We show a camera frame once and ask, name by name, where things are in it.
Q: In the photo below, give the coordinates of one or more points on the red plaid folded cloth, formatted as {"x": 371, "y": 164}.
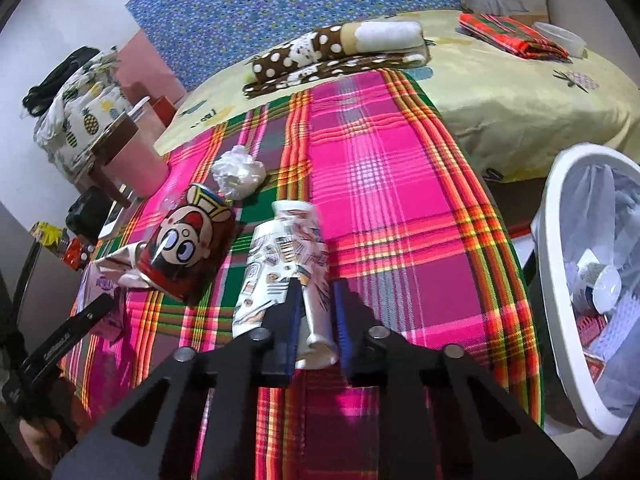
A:
{"x": 512, "y": 37}

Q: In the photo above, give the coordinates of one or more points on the white tissue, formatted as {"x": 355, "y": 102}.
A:
{"x": 237, "y": 174}

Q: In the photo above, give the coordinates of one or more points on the white foam net sleeve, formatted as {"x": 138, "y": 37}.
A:
{"x": 619, "y": 326}

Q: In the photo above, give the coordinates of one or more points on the silver wrapper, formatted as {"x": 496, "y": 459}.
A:
{"x": 121, "y": 266}

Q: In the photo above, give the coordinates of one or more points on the brown polka dot blanket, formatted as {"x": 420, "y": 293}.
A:
{"x": 337, "y": 50}

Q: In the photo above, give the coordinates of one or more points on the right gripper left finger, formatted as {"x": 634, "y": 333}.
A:
{"x": 283, "y": 321}

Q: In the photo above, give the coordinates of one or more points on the white bin liner bag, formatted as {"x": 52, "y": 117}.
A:
{"x": 600, "y": 247}

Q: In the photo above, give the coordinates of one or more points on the pink cup brown lid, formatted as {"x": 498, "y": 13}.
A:
{"x": 124, "y": 156}

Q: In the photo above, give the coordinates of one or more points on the yellow pineapple bedsheet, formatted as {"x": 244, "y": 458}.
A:
{"x": 473, "y": 107}

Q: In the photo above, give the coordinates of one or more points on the white round trash bin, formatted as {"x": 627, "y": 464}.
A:
{"x": 576, "y": 398}

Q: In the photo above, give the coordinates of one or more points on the red cartoon face can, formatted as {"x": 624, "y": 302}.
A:
{"x": 187, "y": 248}

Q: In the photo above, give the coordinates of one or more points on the pineapple print fabric bundle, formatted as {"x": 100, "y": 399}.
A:
{"x": 88, "y": 102}

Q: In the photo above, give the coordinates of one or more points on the black garment on bundle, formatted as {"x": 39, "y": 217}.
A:
{"x": 39, "y": 98}

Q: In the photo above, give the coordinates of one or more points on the toy truck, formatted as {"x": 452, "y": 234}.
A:
{"x": 78, "y": 254}

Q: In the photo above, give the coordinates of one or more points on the person left hand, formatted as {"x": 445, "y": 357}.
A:
{"x": 43, "y": 436}

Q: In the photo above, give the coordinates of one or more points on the white plastic bowl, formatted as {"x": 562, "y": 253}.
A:
{"x": 574, "y": 44}

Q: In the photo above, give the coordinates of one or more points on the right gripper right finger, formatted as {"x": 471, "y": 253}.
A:
{"x": 352, "y": 322}

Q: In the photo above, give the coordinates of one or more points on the pink plaid cloth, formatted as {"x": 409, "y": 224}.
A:
{"x": 407, "y": 222}

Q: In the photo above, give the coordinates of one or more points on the small white carton box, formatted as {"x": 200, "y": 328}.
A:
{"x": 105, "y": 300}

